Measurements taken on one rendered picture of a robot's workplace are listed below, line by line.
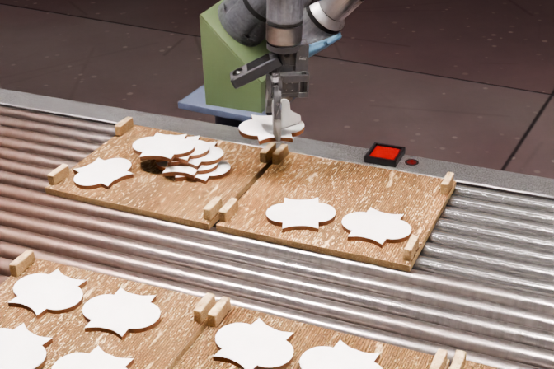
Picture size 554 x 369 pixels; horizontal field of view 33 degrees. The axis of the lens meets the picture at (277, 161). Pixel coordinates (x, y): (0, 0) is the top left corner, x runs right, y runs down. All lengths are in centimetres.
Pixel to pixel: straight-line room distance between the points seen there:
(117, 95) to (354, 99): 121
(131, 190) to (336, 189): 45
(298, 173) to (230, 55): 53
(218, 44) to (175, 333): 107
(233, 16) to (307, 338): 115
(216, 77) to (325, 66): 261
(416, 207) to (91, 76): 343
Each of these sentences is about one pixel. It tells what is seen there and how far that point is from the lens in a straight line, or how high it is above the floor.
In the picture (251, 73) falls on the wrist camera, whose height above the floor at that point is 119.
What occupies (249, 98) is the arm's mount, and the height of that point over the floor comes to 91.
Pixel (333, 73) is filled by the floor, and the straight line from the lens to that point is 505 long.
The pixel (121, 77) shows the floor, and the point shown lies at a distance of 516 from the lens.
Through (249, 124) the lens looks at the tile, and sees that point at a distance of 206.
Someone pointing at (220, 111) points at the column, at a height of 87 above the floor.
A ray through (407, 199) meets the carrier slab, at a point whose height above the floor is 94.
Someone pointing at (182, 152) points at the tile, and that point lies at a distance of 211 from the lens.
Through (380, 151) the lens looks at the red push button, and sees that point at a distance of 222.
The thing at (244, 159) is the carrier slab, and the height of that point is 94.
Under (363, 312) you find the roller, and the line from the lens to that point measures 171.
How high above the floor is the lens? 195
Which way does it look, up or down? 28 degrees down
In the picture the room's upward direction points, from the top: 2 degrees counter-clockwise
